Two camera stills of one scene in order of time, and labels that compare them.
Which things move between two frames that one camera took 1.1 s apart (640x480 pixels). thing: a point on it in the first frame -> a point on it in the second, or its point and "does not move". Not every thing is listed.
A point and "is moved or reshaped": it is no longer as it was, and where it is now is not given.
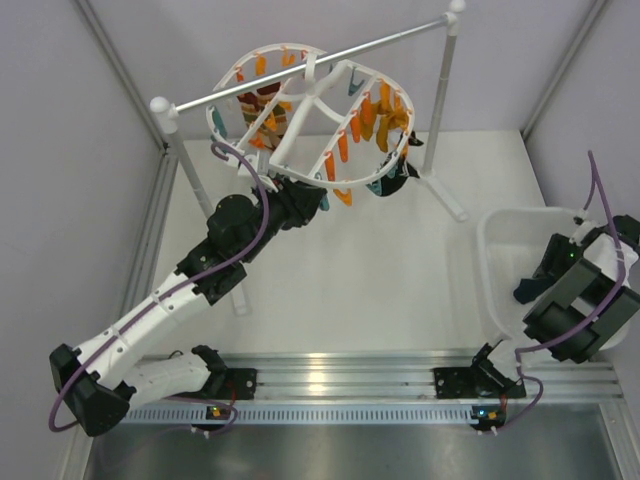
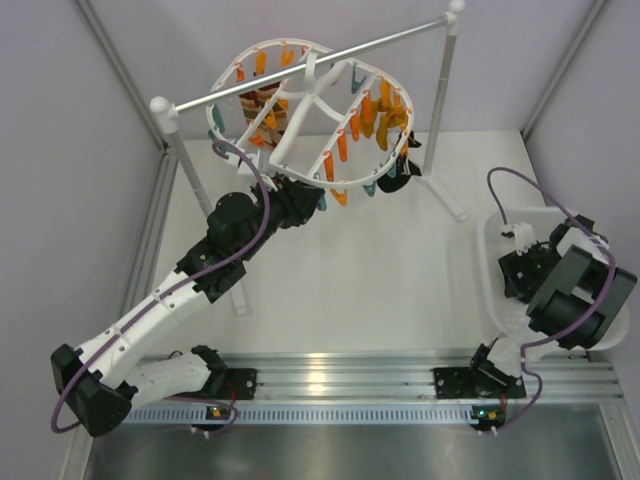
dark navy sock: (390, 185) is moved or reshaped
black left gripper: (299, 202) does not move
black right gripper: (553, 261) -> (511, 264)
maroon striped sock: (274, 126) does not move
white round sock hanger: (277, 111) does not move
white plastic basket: (511, 246) does not move
